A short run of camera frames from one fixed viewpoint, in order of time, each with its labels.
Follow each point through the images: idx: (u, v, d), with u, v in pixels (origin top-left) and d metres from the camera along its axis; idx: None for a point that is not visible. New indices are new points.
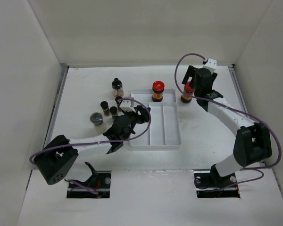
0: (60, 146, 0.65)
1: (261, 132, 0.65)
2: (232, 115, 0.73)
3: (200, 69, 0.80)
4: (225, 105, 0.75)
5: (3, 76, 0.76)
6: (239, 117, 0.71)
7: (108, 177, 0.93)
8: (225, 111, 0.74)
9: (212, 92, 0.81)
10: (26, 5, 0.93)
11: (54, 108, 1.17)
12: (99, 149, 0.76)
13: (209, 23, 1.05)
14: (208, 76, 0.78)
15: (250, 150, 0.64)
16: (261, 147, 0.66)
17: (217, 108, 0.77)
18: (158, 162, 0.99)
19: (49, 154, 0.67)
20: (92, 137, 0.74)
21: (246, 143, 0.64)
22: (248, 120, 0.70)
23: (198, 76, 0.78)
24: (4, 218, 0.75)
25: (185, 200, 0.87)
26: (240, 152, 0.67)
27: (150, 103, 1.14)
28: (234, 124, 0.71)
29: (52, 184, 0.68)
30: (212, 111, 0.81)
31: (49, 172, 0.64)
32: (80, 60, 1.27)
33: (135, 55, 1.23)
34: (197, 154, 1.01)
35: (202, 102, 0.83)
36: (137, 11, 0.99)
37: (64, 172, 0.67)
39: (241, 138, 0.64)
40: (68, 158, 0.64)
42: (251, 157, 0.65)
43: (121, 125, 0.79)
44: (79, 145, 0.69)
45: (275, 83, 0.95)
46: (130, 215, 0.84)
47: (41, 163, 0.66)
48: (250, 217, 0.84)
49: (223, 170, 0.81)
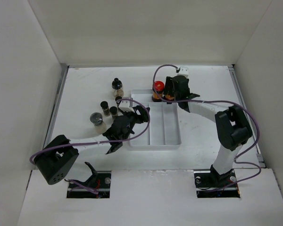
0: (60, 146, 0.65)
1: (237, 114, 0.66)
2: (208, 105, 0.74)
3: (177, 76, 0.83)
4: (202, 100, 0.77)
5: (3, 77, 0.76)
6: (215, 106, 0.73)
7: (108, 177, 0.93)
8: (203, 104, 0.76)
9: (190, 93, 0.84)
10: (26, 4, 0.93)
11: (54, 108, 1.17)
12: (98, 149, 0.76)
13: (209, 23, 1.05)
14: (185, 81, 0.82)
15: (230, 131, 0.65)
16: (241, 127, 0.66)
17: (195, 104, 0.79)
18: (158, 162, 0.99)
19: (49, 154, 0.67)
20: (92, 137, 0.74)
21: (226, 125, 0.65)
22: (223, 107, 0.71)
23: (176, 83, 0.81)
24: (4, 218, 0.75)
25: (185, 200, 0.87)
26: (223, 136, 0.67)
27: (149, 103, 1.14)
28: (212, 112, 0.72)
29: (53, 183, 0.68)
30: (193, 109, 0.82)
31: (49, 171, 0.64)
32: (81, 60, 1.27)
33: (135, 55, 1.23)
34: (196, 154, 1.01)
35: (183, 105, 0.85)
36: (137, 12, 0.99)
37: (64, 172, 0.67)
39: (220, 121, 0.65)
40: (68, 157, 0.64)
42: (233, 137, 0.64)
43: (120, 125, 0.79)
44: (79, 145, 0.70)
45: (274, 84, 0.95)
46: (130, 215, 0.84)
47: (42, 163, 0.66)
48: (251, 217, 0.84)
49: (220, 167, 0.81)
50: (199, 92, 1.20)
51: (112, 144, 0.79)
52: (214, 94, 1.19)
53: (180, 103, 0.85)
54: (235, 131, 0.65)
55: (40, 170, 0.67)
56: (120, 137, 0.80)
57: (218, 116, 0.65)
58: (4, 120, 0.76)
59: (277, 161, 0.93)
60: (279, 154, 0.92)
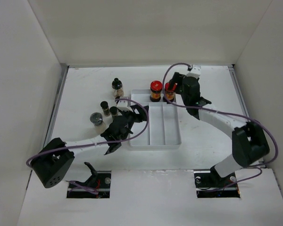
0: (55, 149, 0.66)
1: (256, 132, 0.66)
2: (222, 117, 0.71)
3: (188, 79, 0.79)
4: (216, 110, 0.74)
5: (3, 77, 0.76)
6: (230, 118, 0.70)
7: (108, 177, 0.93)
8: (216, 115, 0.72)
9: (201, 99, 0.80)
10: (26, 5, 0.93)
11: (54, 108, 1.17)
12: (97, 149, 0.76)
13: (209, 23, 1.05)
14: (196, 86, 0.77)
15: (247, 148, 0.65)
16: (258, 145, 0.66)
17: (207, 114, 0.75)
18: (158, 163, 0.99)
19: (46, 158, 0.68)
20: (89, 139, 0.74)
21: (243, 142, 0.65)
22: (239, 121, 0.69)
23: (187, 87, 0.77)
24: (4, 219, 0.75)
25: (185, 200, 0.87)
26: (238, 153, 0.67)
27: (149, 103, 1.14)
28: (228, 126, 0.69)
29: (49, 187, 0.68)
30: (203, 117, 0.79)
31: (46, 175, 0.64)
32: (81, 60, 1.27)
33: (136, 55, 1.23)
34: (196, 154, 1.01)
35: (192, 111, 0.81)
36: (137, 12, 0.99)
37: (61, 175, 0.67)
39: (237, 139, 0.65)
40: (63, 160, 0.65)
42: (249, 154, 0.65)
43: (118, 125, 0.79)
44: (76, 147, 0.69)
45: (274, 84, 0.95)
46: (129, 216, 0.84)
47: (39, 166, 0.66)
48: (251, 216, 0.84)
49: (223, 170, 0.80)
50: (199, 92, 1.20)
51: (110, 145, 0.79)
52: (214, 94, 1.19)
53: (189, 109, 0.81)
54: (252, 149, 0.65)
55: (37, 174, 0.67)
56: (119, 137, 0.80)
57: (236, 133, 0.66)
58: (4, 120, 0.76)
59: (277, 161, 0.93)
60: (279, 154, 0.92)
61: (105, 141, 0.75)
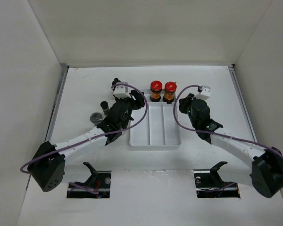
0: (46, 155, 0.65)
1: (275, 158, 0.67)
2: (239, 145, 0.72)
3: (197, 103, 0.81)
4: (229, 136, 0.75)
5: (3, 77, 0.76)
6: (247, 146, 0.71)
7: (108, 177, 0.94)
8: (231, 141, 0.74)
9: (211, 122, 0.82)
10: (26, 4, 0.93)
11: (54, 108, 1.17)
12: (95, 143, 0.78)
13: (209, 23, 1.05)
14: (207, 109, 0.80)
15: (270, 177, 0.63)
16: (279, 174, 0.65)
17: (220, 139, 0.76)
18: (158, 163, 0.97)
19: (39, 162, 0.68)
20: (83, 135, 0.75)
21: (266, 173, 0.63)
22: (257, 148, 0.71)
23: (197, 111, 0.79)
24: (4, 219, 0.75)
25: (185, 200, 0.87)
26: (261, 182, 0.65)
27: (149, 103, 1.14)
28: (245, 154, 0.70)
29: (49, 189, 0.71)
30: (216, 142, 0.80)
31: (42, 181, 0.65)
32: (81, 60, 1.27)
33: (136, 55, 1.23)
34: (197, 154, 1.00)
35: (203, 135, 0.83)
36: (137, 12, 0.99)
37: (57, 178, 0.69)
39: (259, 170, 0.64)
40: (56, 165, 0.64)
42: (273, 185, 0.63)
43: (117, 113, 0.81)
44: (67, 149, 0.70)
45: (274, 84, 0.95)
46: (130, 215, 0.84)
47: (34, 172, 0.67)
48: (250, 216, 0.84)
49: (228, 176, 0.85)
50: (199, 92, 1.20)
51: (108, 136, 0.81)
52: (214, 94, 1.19)
53: (201, 133, 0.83)
54: (274, 179, 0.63)
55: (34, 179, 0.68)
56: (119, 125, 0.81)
57: (256, 164, 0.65)
58: (4, 120, 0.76)
59: None
60: None
61: (101, 134, 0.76)
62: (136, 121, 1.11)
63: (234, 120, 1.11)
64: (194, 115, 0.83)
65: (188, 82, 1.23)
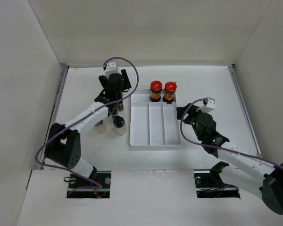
0: (58, 134, 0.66)
1: None
2: (247, 161, 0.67)
3: (203, 117, 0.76)
4: (237, 151, 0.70)
5: (3, 77, 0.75)
6: (256, 163, 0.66)
7: (108, 177, 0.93)
8: (239, 157, 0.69)
9: (217, 135, 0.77)
10: (26, 4, 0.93)
11: (54, 108, 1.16)
12: (98, 116, 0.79)
13: (209, 23, 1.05)
14: (212, 124, 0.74)
15: (281, 196, 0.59)
16: None
17: (228, 155, 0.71)
18: (158, 163, 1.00)
19: (55, 144, 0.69)
20: (86, 110, 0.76)
21: (277, 191, 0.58)
22: (266, 164, 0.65)
23: (203, 126, 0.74)
24: (4, 219, 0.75)
25: (186, 200, 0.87)
26: (270, 199, 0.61)
27: (149, 103, 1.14)
28: (255, 172, 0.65)
29: (72, 167, 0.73)
30: (223, 157, 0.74)
31: (64, 159, 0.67)
32: (80, 60, 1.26)
33: (136, 55, 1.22)
34: (197, 154, 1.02)
35: (210, 149, 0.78)
36: (137, 11, 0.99)
37: (76, 153, 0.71)
39: (269, 188, 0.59)
40: (73, 141, 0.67)
42: None
43: (116, 82, 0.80)
44: (76, 124, 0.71)
45: (274, 84, 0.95)
46: (129, 215, 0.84)
47: (53, 154, 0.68)
48: (250, 216, 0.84)
49: (228, 181, 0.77)
50: (199, 92, 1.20)
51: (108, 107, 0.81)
52: (214, 94, 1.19)
53: (207, 147, 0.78)
54: None
55: (54, 160, 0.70)
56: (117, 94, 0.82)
57: (267, 182, 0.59)
58: (5, 120, 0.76)
59: (277, 161, 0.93)
60: (279, 154, 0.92)
61: (102, 106, 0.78)
62: (136, 121, 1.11)
63: (234, 119, 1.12)
64: (199, 129, 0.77)
65: (188, 82, 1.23)
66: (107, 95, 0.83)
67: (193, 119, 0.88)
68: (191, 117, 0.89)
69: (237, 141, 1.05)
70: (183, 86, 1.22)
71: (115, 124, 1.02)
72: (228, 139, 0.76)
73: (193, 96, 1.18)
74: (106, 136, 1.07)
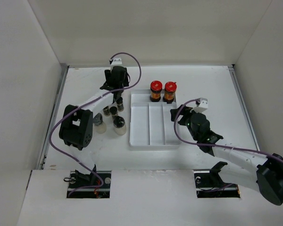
0: (71, 113, 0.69)
1: (279, 165, 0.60)
2: (241, 154, 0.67)
3: (197, 117, 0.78)
4: (231, 146, 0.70)
5: (3, 78, 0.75)
6: (249, 155, 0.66)
7: (108, 177, 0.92)
8: (232, 151, 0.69)
9: (212, 134, 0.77)
10: (26, 4, 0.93)
11: (54, 108, 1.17)
12: (105, 102, 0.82)
13: (209, 23, 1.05)
14: (206, 123, 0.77)
15: (277, 186, 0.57)
16: None
17: (222, 150, 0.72)
18: (158, 163, 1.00)
19: (69, 125, 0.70)
20: (94, 95, 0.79)
21: (271, 181, 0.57)
22: (260, 156, 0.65)
23: (197, 125, 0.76)
24: (4, 219, 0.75)
25: (186, 200, 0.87)
26: (267, 191, 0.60)
27: (149, 103, 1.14)
28: (248, 164, 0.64)
29: (87, 145, 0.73)
30: (218, 154, 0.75)
31: (79, 136, 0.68)
32: (81, 60, 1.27)
33: (136, 55, 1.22)
34: (196, 154, 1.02)
35: (205, 148, 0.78)
36: (137, 11, 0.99)
37: (90, 132, 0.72)
39: (263, 179, 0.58)
40: (87, 119, 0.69)
42: (279, 193, 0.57)
43: (120, 71, 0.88)
44: (87, 105, 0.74)
45: (274, 84, 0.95)
46: (129, 215, 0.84)
47: (68, 133, 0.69)
48: (250, 216, 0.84)
49: (228, 178, 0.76)
50: (199, 92, 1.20)
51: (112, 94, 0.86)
52: (214, 94, 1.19)
53: (203, 147, 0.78)
54: (281, 186, 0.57)
55: (69, 141, 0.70)
56: (120, 84, 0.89)
57: (261, 173, 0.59)
58: (4, 120, 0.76)
59: None
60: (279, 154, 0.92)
61: (108, 92, 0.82)
62: (136, 121, 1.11)
63: (234, 119, 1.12)
64: (194, 129, 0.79)
65: (188, 83, 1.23)
66: (111, 84, 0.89)
67: (187, 119, 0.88)
68: (185, 117, 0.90)
69: (237, 141, 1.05)
70: (183, 86, 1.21)
71: (115, 123, 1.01)
72: (222, 136, 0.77)
73: (193, 96, 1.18)
74: (106, 136, 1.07)
